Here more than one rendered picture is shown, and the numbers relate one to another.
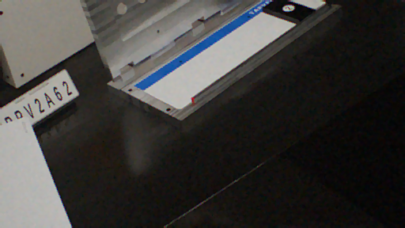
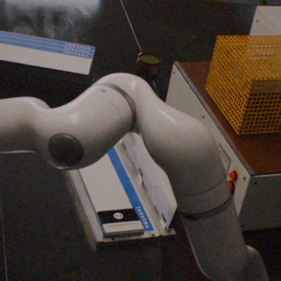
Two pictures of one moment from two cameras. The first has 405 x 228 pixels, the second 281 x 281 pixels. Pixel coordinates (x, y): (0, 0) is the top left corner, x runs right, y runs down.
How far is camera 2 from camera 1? 2.44 m
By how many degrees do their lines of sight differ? 79
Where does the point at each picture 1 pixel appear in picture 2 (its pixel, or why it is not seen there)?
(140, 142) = not seen: hidden behind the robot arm
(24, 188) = (32, 58)
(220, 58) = (99, 172)
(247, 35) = (111, 192)
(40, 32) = (177, 106)
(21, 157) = (56, 63)
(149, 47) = (127, 143)
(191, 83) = not seen: hidden behind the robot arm
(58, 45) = not seen: hidden behind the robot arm
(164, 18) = (137, 143)
